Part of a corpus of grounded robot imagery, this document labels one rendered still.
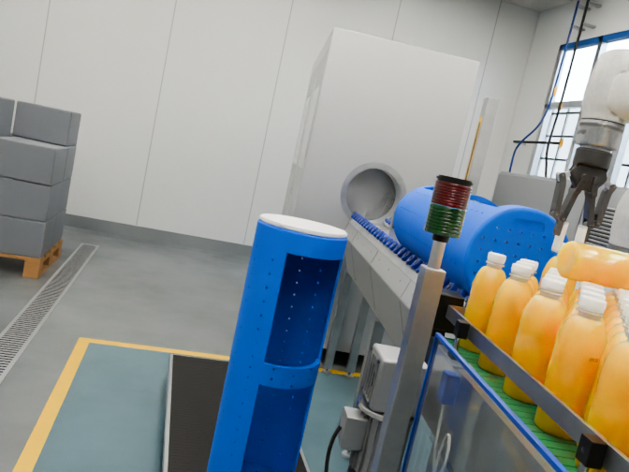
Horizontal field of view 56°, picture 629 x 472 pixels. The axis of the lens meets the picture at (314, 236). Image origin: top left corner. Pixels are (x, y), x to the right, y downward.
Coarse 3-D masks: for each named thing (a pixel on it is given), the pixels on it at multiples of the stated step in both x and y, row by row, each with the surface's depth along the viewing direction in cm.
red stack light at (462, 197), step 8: (440, 184) 100; (448, 184) 99; (456, 184) 99; (432, 192) 102; (440, 192) 100; (448, 192) 99; (456, 192) 99; (464, 192) 100; (432, 200) 102; (440, 200) 100; (448, 200) 99; (456, 200) 99; (464, 200) 100; (464, 208) 100
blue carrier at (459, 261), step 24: (408, 216) 214; (480, 216) 155; (504, 216) 150; (528, 216) 150; (408, 240) 213; (432, 240) 180; (456, 240) 160; (480, 240) 150; (504, 240) 151; (528, 240) 151; (552, 240) 152; (456, 264) 158; (480, 264) 151; (504, 264) 152
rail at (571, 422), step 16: (480, 336) 116; (496, 352) 107; (512, 368) 100; (528, 384) 94; (544, 400) 89; (560, 400) 85; (560, 416) 84; (576, 416) 80; (576, 432) 79; (592, 432) 76; (608, 448) 72; (608, 464) 72; (624, 464) 69
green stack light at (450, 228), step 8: (432, 208) 101; (440, 208) 100; (448, 208) 100; (456, 208) 102; (432, 216) 101; (440, 216) 100; (448, 216) 100; (456, 216) 100; (464, 216) 101; (432, 224) 101; (440, 224) 100; (448, 224) 100; (456, 224) 100; (432, 232) 101; (440, 232) 100; (448, 232) 100; (456, 232) 101
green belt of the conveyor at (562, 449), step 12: (468, 360) 125; (480, 372) 118; (492, 384) 112; (504, 396) 107; (516, 408) 102; (528, 408) 103; (528, 420) 97; (540, 432) 94; (552, 444) 90; (564, 444) 91; (576, 444) 92; (564, 456) 86; (576, 468) 83
